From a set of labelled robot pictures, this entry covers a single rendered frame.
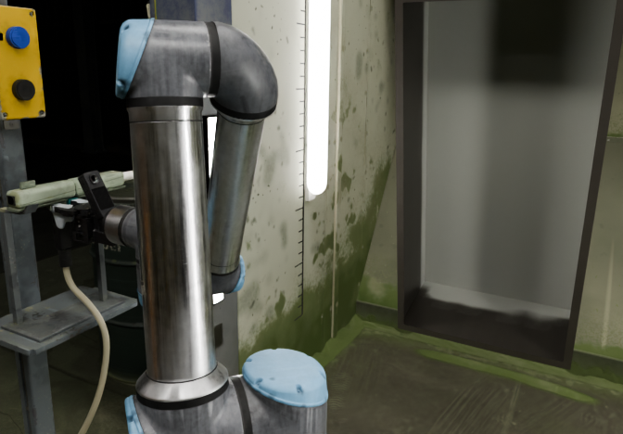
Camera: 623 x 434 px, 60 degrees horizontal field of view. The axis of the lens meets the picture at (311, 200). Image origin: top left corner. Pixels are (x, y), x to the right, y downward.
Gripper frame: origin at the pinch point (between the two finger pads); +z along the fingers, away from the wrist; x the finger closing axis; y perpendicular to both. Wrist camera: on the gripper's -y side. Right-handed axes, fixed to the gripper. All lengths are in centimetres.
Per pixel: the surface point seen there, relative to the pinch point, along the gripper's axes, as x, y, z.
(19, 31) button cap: 0.8, -39.7, 8.0
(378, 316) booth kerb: 172, 103, -24
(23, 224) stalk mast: -0.1, 8.3, 14.4
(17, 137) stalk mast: 1.4, -14.3, 14.9
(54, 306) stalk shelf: 1.2, 30.5, 7.8
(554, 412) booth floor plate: 136, 106, -116
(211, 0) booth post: 56, -51, -5
